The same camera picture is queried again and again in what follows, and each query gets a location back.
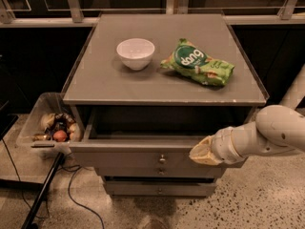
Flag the grey top drawer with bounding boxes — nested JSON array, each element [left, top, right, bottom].
[[71, 105, 245, 169]]

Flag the grey drawer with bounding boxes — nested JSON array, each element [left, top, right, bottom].
[[71, 105, 245, 169], [104, 181, 216, 198], [95, 167, 224, 178]]

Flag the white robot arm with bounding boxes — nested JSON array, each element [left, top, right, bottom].
[[189, 66, 305, 166]]

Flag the grey drawer cabinet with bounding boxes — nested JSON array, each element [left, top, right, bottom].
[[64, 14, 268, 184]]

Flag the grey bottom drawer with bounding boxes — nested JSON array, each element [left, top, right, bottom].
[[104, 181, 216, 198]]

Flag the grey middle drawer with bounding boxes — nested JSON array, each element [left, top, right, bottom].
[[95, 167, 224, 178]]

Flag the green snack bag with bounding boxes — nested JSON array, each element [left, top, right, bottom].
[[160, 38, 234, 87]]

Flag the white ceramic bowl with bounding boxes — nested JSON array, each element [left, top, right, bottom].
[[116, 38, 155, 71]]

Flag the red apple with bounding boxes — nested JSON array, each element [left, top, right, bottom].
[[53, 130, 68, 142]]

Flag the metal window railing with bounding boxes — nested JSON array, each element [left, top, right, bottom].
[[0, 0, 305, 27]]

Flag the clear plastic bin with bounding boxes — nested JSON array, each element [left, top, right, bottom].
[[16, 93, 82, 158]]

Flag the beige crumpled item in bin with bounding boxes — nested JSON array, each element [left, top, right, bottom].
[[40, 114, 55, 130]]

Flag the black pole stand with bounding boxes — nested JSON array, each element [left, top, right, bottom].
[[21, 153, 64, 229]]

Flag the black floor cable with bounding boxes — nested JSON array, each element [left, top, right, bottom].
[[0, 137, 106, 229]]

